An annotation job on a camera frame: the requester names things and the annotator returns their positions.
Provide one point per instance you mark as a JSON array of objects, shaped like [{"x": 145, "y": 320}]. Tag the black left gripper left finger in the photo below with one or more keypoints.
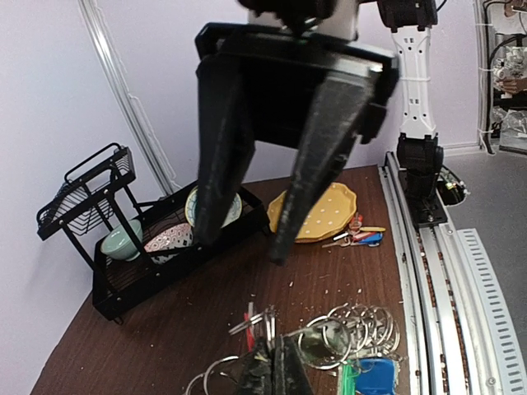
[{"x": 257, "y": 375}]

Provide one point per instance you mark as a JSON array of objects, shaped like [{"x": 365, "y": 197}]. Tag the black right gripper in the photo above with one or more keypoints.
[{"x": 260, "y": 83}]

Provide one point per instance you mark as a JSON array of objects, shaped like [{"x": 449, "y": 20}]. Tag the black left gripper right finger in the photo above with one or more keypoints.
[{"x": 289, "y": 375}]

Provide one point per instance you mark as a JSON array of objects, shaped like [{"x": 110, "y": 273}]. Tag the red key tag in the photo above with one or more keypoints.
[{"x": 249, "y": 336}]

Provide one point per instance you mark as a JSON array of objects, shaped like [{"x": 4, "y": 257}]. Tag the green key tag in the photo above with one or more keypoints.
[{"x": 347, "y": 378}]

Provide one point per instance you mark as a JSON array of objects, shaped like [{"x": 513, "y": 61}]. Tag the grey disc keyring organizer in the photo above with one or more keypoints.
[{"x": 364, "y": 334}]

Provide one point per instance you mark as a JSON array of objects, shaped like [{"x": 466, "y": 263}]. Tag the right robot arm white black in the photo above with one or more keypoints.
[{"x": 418, "y": 149}]

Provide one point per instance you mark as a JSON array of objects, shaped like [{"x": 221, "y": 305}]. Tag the yellow dotted plate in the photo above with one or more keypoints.
[{"x": 329, "y": 216}]

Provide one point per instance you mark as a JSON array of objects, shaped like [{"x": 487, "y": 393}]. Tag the white blue patterned plate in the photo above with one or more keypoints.
[{"x": 190, "y": 208}]

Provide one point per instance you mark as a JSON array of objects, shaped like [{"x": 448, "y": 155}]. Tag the yellow key tag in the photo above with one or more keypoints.
[{"x": 375, "y": 229}]

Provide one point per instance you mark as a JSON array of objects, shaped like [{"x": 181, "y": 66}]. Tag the blue key tag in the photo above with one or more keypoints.
[{"x": 371, "y": 239}]

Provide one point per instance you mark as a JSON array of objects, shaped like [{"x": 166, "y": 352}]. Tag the pink patterned dish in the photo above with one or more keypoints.
[{"x": 176, "y": 237}]

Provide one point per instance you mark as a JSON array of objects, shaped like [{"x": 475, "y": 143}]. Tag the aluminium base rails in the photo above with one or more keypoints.
[{"x": 459, "y": 334}]

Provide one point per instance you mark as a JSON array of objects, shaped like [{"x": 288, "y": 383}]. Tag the teal ceramic bowl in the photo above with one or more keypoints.
[{"x": 118, "y": 245}]

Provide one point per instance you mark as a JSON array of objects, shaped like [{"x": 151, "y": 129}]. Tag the right aluminium frame post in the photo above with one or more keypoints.
[{"x": 130, "y": 105}]

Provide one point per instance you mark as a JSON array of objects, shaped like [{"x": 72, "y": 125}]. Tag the black wire dish rack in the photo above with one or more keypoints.
[{"x": 95, "y": 198}]

